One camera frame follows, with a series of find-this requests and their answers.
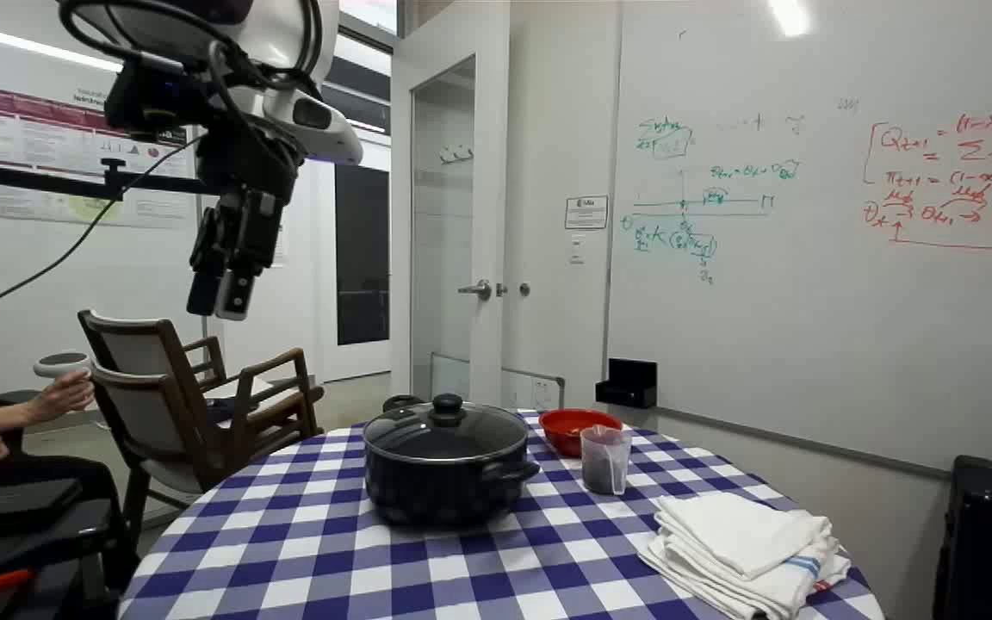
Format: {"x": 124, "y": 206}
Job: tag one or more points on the whiteboard with writing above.
{"x": 805, "y": 219}

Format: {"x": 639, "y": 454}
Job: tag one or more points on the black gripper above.
{"x": 234, "y": 240}

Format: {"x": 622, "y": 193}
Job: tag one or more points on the folded white kitchen towels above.
{"x": 740, "y": 556}

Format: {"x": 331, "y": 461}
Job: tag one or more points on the black bag on floor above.
{"x": 53, "y": 551}

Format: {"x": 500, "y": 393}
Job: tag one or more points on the white paper cup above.
{"x": 64, "y": 370}

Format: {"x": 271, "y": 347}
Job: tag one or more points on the black box on ledge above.
{"x": 627, "y": 385}

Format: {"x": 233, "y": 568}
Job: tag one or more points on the black camera boom bar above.
{"x": 112, "y": 185}

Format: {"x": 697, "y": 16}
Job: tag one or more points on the glass pot lid black knob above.
{"x": 443, "y": 430}

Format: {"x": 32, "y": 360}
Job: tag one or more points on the white door with handle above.
{"x": 500, "y": 198}

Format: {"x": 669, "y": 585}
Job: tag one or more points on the black cooking pot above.
{"x": 460, "y": 490}

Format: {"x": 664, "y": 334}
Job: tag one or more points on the blue white checkered tablecloth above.
{"x": 296, "y": 537}

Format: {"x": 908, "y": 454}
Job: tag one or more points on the red bowl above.
{"x": 566, "y": 426}

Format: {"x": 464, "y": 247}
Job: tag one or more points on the wooden rocking chair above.
{"x": 181, "y": 419}

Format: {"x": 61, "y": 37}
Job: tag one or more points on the clear plastic measuring cup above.
{"x": 604, "y": 461}

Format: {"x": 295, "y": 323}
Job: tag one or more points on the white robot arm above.
{"x": 250, "y": 77}

